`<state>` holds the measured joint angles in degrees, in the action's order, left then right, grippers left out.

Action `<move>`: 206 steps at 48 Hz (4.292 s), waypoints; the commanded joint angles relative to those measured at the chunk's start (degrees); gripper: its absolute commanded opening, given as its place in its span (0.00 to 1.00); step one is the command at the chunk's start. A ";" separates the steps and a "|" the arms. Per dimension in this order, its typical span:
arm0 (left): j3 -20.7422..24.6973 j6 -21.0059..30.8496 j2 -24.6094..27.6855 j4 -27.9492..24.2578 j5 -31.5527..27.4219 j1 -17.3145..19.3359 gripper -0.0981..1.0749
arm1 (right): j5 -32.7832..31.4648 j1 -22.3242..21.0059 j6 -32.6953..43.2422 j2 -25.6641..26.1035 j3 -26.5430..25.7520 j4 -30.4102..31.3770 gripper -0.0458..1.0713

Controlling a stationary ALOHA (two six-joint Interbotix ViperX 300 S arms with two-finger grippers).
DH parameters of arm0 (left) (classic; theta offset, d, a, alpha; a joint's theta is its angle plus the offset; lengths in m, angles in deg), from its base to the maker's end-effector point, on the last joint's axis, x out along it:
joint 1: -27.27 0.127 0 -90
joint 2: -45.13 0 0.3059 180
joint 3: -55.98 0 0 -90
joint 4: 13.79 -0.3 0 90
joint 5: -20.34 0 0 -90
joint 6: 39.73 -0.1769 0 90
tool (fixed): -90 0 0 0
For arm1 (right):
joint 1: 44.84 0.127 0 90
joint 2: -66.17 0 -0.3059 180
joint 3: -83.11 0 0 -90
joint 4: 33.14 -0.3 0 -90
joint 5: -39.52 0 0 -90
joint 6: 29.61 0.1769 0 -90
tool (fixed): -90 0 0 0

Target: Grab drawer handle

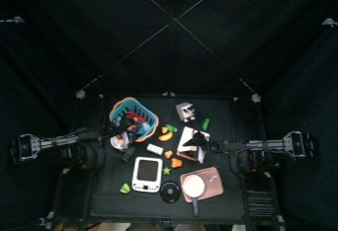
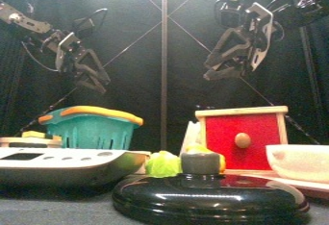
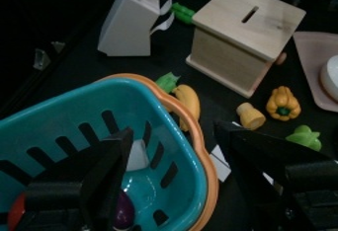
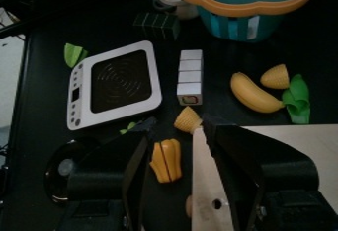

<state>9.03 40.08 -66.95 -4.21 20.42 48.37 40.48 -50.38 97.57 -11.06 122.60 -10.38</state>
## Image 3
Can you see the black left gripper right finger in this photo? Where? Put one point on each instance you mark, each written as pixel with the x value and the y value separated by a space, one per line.
pixel 273 175

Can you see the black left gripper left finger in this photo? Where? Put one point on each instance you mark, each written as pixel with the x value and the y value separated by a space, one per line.
pixel 101 175

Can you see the purple toy eggplant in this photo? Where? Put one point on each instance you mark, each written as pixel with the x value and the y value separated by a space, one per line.
pixel 125 210

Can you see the white flat card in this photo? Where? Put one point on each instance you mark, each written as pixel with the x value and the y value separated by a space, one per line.
pixel 220 164

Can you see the green toy pepper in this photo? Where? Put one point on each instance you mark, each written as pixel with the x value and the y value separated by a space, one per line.
pixel 306 138

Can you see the yellow toy squash piece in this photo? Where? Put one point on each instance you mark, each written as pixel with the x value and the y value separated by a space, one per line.
pixel 252 116

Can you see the teal plastic basket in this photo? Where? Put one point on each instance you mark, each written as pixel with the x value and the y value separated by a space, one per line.
pixel 66 110

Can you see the red toy tomato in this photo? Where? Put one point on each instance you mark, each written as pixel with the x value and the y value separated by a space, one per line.
pixel 15 212

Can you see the yellow toy bell pepper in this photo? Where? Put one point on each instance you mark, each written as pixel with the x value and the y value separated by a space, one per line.
pixel 284 101

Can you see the yellow toy corn green husk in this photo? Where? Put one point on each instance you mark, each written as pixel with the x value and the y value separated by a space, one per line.
pixel 189 101

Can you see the white bowl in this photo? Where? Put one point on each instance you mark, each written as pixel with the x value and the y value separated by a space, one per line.
pixel 330 78

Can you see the pink cutting board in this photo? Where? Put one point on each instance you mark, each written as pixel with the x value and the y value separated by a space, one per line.
pixel 314 57

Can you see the wooden box with slot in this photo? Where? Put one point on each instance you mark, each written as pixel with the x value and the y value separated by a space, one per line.
pixel 229 50

